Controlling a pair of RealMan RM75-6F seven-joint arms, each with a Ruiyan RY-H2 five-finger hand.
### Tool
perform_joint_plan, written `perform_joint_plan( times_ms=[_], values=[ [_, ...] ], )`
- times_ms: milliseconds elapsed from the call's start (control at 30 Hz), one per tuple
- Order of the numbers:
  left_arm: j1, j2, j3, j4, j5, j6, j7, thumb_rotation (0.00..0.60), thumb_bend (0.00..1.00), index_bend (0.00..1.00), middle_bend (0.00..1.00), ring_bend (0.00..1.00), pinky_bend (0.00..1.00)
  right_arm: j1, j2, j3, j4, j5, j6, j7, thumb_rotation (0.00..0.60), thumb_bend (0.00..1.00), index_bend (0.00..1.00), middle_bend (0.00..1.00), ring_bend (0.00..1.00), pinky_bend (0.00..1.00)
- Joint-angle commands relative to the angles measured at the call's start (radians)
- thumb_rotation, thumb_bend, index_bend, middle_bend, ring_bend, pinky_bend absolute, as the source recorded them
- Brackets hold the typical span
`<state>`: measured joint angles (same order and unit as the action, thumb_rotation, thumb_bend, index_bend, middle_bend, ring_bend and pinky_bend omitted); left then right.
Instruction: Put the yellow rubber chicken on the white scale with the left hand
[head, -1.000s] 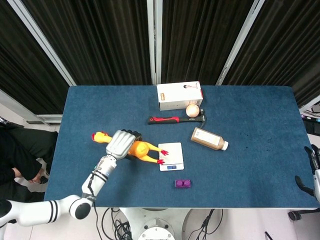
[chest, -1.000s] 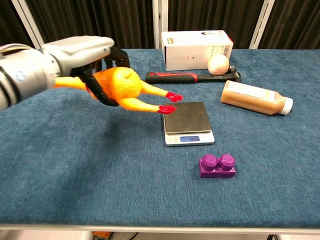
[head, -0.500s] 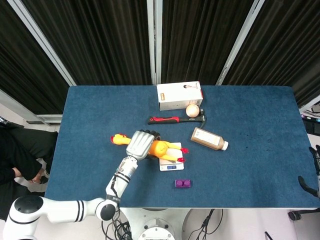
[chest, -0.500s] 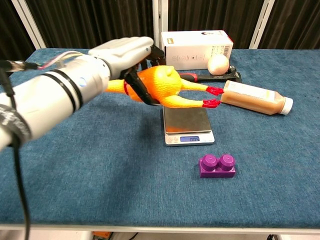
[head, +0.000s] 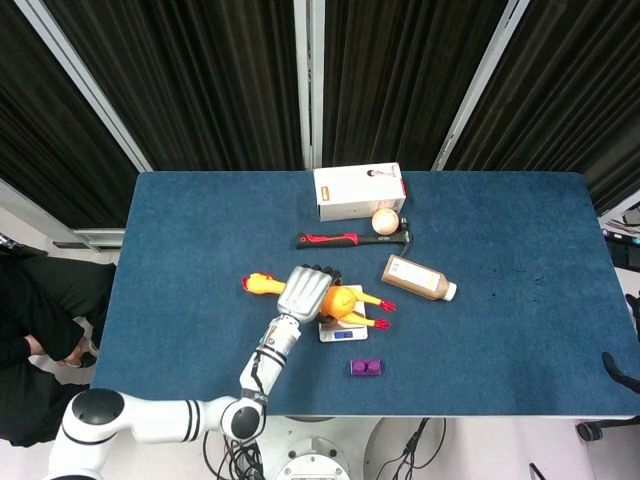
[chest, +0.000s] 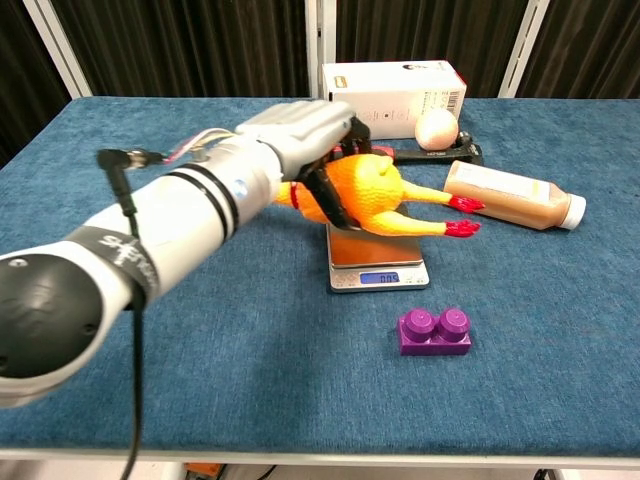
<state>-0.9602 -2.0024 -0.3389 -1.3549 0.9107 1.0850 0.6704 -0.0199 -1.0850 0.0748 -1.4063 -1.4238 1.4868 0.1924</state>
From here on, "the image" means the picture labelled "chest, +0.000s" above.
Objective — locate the pale pink ball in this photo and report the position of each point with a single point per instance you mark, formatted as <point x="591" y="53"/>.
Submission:
<point x="436" y="128"/>

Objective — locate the white cardboard box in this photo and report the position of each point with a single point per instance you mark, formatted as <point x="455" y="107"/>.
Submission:
<point x="395" y="85"/>

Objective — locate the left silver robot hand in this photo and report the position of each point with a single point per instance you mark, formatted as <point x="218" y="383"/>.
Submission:
<point x="305" y="135"/>

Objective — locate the digital kitchen scale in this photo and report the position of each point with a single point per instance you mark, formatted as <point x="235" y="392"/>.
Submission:
<point x="385" y="260"/>

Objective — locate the black pleated curtain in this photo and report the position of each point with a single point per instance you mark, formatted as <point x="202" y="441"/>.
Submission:
<point x="190" y="45"/>

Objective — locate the purple two-stud toy brick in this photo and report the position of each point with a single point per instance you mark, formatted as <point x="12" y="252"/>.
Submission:
<point x="434" y="334"/>

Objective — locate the brown juice bottle white cap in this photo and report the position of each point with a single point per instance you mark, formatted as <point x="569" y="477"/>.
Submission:
<point x="505" y="197"/>

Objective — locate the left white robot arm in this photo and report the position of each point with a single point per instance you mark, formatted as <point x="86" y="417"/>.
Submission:
<point x="150" y="235"/>

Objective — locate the yellow rubber chicken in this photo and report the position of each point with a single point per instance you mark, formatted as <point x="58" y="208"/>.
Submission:
<point x="365" y="192"/>

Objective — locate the white metal frame post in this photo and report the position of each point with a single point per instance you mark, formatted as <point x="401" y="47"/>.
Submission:
<point x="522" y="50"/>
<point x="320" y="45"/>
<point x="55" y="45"/>

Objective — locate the black and red hammer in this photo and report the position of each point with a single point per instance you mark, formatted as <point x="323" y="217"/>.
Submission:
<point x="440" y="154"/>

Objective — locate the blue table cloth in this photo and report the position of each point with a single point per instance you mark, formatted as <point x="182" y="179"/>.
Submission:
<point x="300" y="375"/>

